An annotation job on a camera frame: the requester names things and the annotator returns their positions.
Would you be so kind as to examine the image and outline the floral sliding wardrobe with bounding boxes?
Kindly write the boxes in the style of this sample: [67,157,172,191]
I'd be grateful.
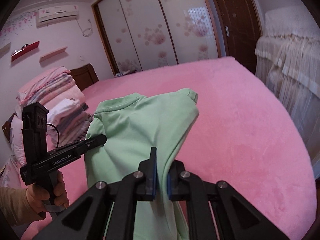
[92,0,221,75]

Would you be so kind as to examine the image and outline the black cable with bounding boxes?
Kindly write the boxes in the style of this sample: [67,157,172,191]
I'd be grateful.
[46,122,61,149]

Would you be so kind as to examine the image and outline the stack of folded clothes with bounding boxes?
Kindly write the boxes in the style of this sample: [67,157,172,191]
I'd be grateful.
[47,99,93,146]

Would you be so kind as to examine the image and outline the green t-shirt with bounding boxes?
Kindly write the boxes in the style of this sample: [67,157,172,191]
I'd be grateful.
[84,88,199,239]

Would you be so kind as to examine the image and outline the beige sleeved left forearm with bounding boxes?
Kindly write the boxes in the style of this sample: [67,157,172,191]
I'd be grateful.
[1,187,47,226]

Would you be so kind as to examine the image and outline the person's left hand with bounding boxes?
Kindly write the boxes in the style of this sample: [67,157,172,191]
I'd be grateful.
[26,171,69,213]

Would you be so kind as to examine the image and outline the lace covered furniture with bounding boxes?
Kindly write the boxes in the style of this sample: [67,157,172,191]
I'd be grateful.
[254,4,320,156]

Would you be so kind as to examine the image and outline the dark brown door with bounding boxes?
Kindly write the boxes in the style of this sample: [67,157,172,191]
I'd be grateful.
[213,0,261,74]

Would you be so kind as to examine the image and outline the dark wooden headboard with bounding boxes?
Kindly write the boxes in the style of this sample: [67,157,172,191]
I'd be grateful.
[70,63,99,91]

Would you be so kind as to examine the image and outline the white air conditioner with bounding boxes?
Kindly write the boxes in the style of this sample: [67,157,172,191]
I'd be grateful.
[36,4,79,28]

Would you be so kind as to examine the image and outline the folded quilts and pillows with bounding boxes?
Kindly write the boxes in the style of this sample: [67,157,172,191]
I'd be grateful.
[0,66,86,190]

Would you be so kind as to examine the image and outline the pink wall shelf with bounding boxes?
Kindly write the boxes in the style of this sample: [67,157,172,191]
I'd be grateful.
[39,46,68,63]

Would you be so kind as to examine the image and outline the red wall shelf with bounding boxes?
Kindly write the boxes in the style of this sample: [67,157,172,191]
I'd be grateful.
[11,41,40,62]

